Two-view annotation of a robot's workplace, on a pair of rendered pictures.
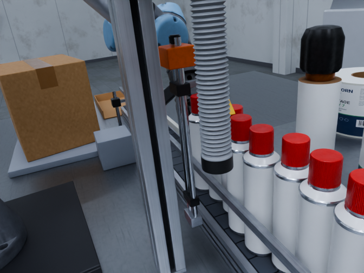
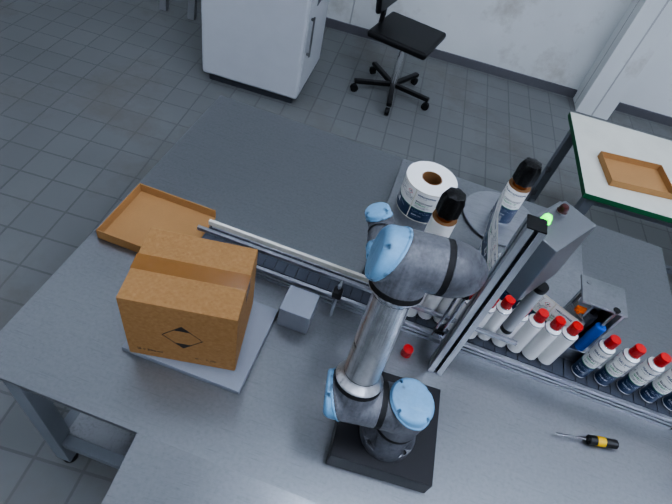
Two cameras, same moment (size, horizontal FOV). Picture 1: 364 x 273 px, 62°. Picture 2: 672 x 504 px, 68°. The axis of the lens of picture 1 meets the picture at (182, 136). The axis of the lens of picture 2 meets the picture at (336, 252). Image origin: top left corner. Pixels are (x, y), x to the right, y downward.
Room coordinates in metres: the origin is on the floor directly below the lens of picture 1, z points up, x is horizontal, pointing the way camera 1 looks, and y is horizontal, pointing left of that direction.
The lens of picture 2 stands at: (0.42, 0.98, 2.18)
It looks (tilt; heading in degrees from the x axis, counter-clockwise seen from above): 48 degrees down; 295
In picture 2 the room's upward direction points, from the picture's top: 16 degrees clockwise
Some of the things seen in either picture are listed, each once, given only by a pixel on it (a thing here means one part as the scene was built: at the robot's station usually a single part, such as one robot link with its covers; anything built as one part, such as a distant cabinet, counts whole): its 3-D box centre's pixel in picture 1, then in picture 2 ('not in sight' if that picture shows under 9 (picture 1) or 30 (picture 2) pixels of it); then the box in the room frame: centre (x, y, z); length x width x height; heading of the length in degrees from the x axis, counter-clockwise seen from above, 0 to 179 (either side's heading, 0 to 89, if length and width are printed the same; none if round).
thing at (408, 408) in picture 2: not in sight; (403, 408); (0.41, 0.36, 1.07); 0.13 x 0.12 x 0.14; 29
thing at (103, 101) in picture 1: (125, 101); (158, 223); (1.43, 0.25, 0.85); 0.30 x 0.26 x 0.04; 19
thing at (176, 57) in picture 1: (201, 135); (453, 302); (0.47, -0.03, 1.04); 0.10 x 0.04 x 0.33; 109
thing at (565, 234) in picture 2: not in sight; (539, 250); (0.36, -0.03, 1.38); 0.17 x 0.10 x 0.19; 74
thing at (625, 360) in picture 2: not in sight; (619, 364); (-0.04, -0.26, 0.98); 0.05 x 0.05 x 0.20
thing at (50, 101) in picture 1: (47, 102); (193, 300); (1.04, 0.45, 0.99); 0.30 x 0.24 x 0.27; 31
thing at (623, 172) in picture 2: not in sight; (635, 174); (0.12, -1.67, 0.82); 0.34 x 0.24 x 0.04; 30
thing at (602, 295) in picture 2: not in sight; (603, 295); (0.12, -0.31, 1.14); 0.14 x 0.11 x 0.01; 19
